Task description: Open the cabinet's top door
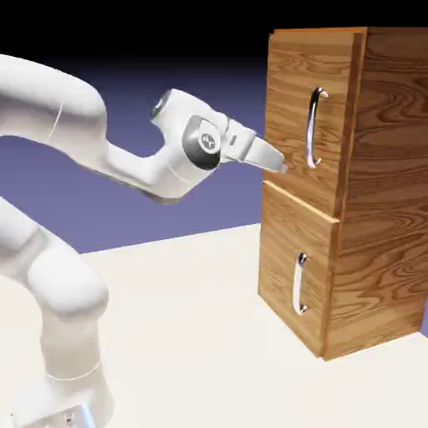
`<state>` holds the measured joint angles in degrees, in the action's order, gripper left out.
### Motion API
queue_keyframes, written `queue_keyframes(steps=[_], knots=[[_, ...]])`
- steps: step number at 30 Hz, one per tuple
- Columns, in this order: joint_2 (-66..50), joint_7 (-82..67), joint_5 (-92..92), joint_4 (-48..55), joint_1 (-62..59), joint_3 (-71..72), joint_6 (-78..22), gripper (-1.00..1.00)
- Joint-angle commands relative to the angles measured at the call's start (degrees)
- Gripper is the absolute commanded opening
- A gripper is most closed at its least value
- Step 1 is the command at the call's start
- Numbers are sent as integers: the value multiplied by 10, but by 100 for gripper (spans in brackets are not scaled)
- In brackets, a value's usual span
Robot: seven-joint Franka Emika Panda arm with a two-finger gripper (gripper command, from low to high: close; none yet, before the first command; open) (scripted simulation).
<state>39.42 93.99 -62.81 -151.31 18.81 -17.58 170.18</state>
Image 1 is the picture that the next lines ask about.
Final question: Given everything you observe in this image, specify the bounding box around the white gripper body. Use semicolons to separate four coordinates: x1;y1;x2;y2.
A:
241;135;284;174

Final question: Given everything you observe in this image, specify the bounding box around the short wood cabinet door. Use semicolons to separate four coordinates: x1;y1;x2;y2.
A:
257;180;341;359

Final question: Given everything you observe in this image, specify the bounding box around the long curved silver handle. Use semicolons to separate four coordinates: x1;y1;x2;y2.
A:
306;86;329;169

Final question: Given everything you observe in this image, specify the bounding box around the short curved silver handle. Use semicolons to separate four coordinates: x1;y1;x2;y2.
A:
292;252;309;316

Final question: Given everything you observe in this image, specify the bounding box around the tall wood cabinet door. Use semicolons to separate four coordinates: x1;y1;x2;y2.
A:
263;28;364;218

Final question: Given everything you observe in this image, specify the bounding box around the light wood cabinet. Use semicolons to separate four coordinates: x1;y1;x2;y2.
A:
257;26;428;361

